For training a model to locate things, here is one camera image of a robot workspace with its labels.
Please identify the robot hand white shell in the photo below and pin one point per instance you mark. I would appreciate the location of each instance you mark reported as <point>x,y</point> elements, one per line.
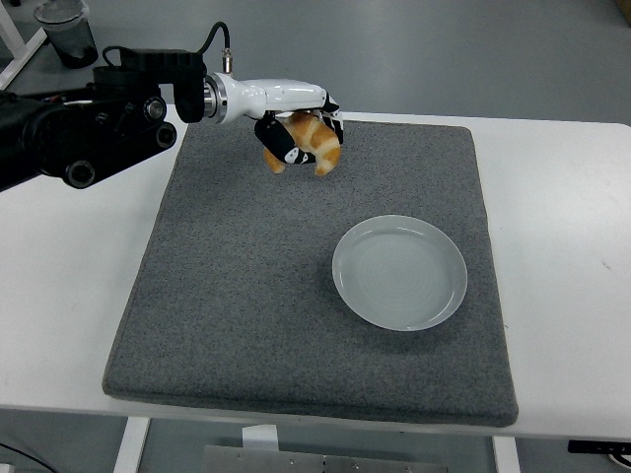
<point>276,96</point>

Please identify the golden croissant bread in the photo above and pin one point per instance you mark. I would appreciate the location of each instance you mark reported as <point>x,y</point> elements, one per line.
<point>323,143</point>

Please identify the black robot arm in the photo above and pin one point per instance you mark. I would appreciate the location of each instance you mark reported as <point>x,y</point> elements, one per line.
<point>74,128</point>

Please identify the pale grey round plate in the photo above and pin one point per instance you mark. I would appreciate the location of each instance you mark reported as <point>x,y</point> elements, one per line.
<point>399,276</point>

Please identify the grey metal plate with screws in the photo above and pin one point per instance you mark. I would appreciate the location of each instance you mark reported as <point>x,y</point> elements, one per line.
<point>315,463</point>

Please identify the bin with black bag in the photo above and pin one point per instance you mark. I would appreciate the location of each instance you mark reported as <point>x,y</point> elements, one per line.
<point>71,39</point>

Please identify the grey felt mat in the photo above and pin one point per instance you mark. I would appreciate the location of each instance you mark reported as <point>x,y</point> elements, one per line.
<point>246,320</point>

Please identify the white table leg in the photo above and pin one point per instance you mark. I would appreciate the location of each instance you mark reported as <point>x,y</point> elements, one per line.
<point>505,455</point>
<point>130,448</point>

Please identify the black table control panel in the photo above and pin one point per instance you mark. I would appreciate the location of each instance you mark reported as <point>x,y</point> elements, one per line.
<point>599,446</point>

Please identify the white furniture frame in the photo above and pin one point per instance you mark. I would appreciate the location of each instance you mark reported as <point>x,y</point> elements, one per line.
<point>20,54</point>

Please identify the white bracket under table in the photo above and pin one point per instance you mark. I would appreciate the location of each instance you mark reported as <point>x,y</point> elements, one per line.
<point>259,436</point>

